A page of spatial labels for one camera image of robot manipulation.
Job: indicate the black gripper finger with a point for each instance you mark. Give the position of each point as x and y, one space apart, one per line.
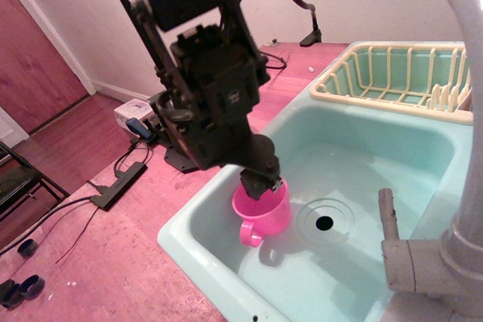
256 189

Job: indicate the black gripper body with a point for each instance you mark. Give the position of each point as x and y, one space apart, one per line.
256 155

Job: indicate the pink plastic cup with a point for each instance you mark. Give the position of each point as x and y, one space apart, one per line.
269 215

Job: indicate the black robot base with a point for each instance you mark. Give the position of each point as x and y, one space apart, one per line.
174 155

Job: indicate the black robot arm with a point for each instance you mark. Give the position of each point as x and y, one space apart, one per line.
211 71

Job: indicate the teal toy sink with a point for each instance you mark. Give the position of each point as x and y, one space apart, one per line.
327 265

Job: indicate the blue clamp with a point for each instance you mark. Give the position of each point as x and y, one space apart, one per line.
136 126

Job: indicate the white cardboard box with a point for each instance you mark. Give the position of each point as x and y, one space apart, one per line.
138 109

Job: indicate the black power strip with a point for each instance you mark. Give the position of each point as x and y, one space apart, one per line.
110 195

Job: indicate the cream dish rack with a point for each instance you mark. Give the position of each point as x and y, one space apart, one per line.
428 80

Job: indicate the black metal chair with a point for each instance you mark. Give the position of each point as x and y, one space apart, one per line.
22 182

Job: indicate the wooden door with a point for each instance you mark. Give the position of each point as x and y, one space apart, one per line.
36 83

